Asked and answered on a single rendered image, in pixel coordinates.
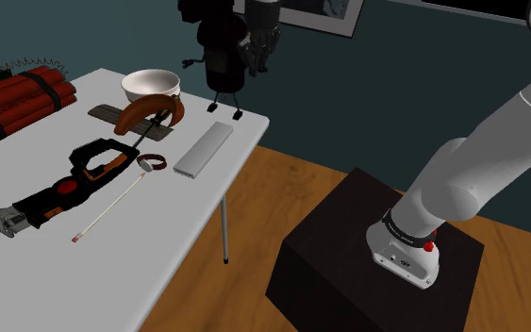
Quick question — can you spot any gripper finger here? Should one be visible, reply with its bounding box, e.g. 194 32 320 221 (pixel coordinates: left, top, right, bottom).
259 26 283 73
239 32 260 78

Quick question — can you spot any black figure with legs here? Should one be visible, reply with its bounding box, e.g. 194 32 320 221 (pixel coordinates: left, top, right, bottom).
176 0 251 122

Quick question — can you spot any white bowl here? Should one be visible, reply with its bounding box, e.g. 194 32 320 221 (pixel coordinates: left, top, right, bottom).
121 68 182 105

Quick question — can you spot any grey flat remote control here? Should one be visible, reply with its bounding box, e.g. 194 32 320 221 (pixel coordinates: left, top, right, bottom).
173 121 235 180

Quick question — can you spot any thin black rod tool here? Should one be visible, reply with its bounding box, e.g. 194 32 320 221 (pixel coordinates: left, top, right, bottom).
130 112 166 151

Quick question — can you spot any brown curved crescent object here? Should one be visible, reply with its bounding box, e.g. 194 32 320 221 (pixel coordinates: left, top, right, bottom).
113 93 186 137

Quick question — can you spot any brown wristwatch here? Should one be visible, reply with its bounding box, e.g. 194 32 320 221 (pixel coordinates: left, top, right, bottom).
136 153 169 174

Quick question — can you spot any grey-brown slatted board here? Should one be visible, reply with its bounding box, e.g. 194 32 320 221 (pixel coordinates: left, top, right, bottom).
87 103 174 142

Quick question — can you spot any white stick with red tip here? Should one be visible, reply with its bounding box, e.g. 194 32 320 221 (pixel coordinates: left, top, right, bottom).
71 172 149 244

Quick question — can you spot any dark robot stand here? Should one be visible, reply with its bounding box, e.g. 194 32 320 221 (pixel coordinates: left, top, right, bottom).
264 166 486 332

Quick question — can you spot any black orange reciprocating saw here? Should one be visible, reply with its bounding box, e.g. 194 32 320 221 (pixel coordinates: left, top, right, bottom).
0 138 141 247

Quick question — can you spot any red dynamite bundle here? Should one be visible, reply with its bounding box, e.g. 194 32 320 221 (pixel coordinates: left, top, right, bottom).
0 57 78 156

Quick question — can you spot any white table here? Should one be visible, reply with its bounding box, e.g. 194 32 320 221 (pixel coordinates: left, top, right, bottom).
0 67 271 332

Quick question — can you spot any framed wall picture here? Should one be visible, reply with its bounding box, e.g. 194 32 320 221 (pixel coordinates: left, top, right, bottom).
232 0 366 39

